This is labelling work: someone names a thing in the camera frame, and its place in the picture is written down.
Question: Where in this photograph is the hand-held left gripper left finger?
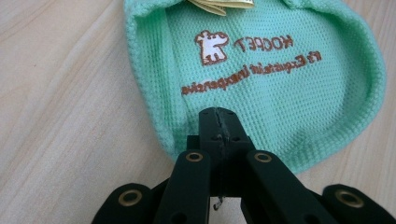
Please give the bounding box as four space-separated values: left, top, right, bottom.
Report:
186 106 224 198

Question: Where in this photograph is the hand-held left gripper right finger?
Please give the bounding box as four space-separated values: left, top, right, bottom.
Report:
219 107 257 198

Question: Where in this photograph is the mint green pet shirt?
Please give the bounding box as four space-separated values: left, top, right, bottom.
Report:
122 0 388 175

